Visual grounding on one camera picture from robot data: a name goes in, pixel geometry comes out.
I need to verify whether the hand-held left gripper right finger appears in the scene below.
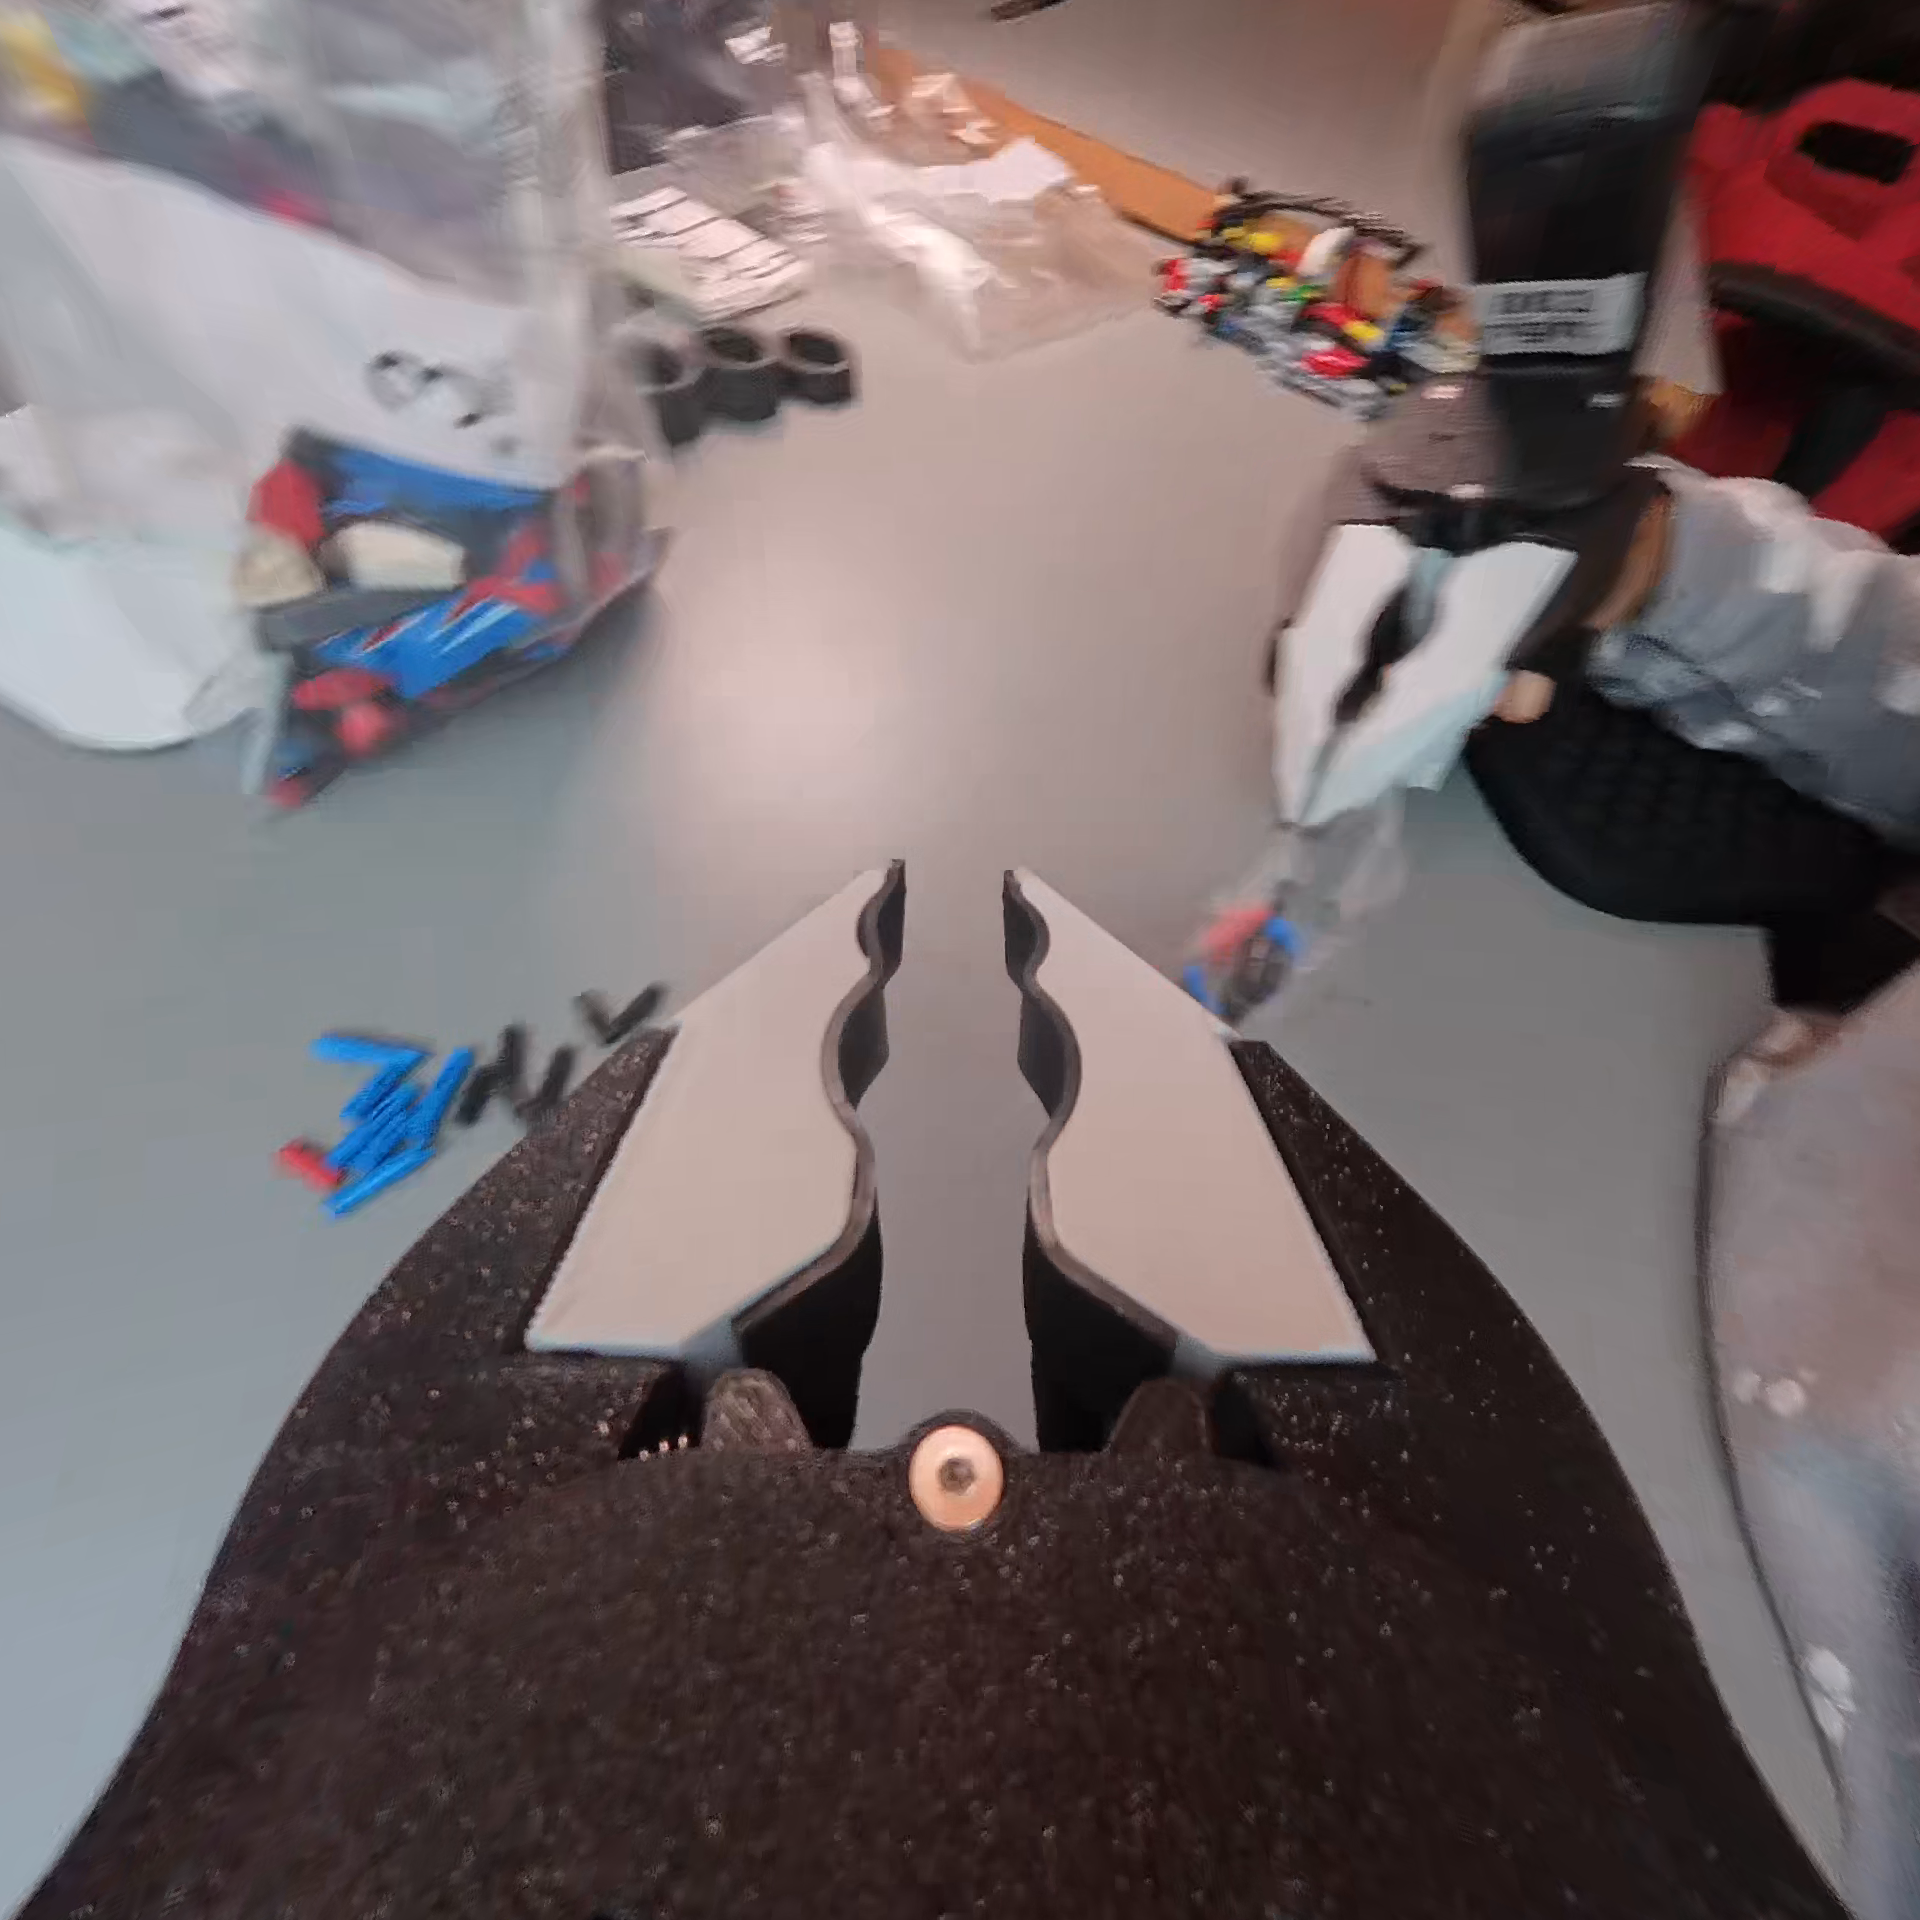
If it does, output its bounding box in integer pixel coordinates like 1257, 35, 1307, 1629
998, 866, 1377, 1453

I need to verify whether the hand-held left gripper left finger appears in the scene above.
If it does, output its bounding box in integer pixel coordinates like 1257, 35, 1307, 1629
525, 859, 911, 1452

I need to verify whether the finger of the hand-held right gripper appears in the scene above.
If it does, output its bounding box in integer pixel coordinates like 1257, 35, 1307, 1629
1307, 544, 1578, 830
1271, 526, 1418, 827

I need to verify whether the small clear plastic bag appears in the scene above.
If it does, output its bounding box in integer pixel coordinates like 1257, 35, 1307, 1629
1176, 780, 1414, 1024

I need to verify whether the pile of small toy pins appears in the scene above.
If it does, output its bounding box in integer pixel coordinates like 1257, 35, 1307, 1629
274, 983, 670, 1221

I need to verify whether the person's right forearm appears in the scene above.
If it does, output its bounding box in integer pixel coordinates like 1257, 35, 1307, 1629
1586, 458, 1920, 846

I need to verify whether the grey desk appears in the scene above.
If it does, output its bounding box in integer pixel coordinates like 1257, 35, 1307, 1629
0, 0, 1863, 1920

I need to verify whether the person's right hand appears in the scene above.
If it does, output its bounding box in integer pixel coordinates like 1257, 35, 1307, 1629
1497, 495, 1680, 726

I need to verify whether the black chair armrest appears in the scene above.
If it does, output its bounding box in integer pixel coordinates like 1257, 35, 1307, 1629
1457, 678, 1895, 1010

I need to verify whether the colourful toy brick assembly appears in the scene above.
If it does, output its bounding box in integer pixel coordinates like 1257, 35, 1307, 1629
1152, 181, 1480, 416

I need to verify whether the black office chair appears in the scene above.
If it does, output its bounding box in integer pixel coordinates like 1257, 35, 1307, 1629
1707, 252, 1920, 379

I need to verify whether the brown cardboard strip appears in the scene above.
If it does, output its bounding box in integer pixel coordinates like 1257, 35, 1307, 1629
866, 42, 1230, 239

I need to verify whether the crumpled clear plastic wrap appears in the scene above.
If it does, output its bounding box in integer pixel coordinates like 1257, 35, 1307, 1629
659, 28, 1161, 358

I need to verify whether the large bag of toy bricks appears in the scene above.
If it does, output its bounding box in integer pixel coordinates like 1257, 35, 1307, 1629
237, 423, 671, 815

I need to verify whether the person's grey sweatshirt torso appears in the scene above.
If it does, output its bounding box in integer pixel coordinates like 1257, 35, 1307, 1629
1698, 983, 1920, 1920

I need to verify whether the white instruction booklet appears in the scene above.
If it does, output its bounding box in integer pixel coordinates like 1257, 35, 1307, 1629
602, 182, 816, 320

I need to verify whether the white plastic bag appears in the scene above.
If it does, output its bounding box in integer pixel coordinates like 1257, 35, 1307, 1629
0, 136, 587, 501

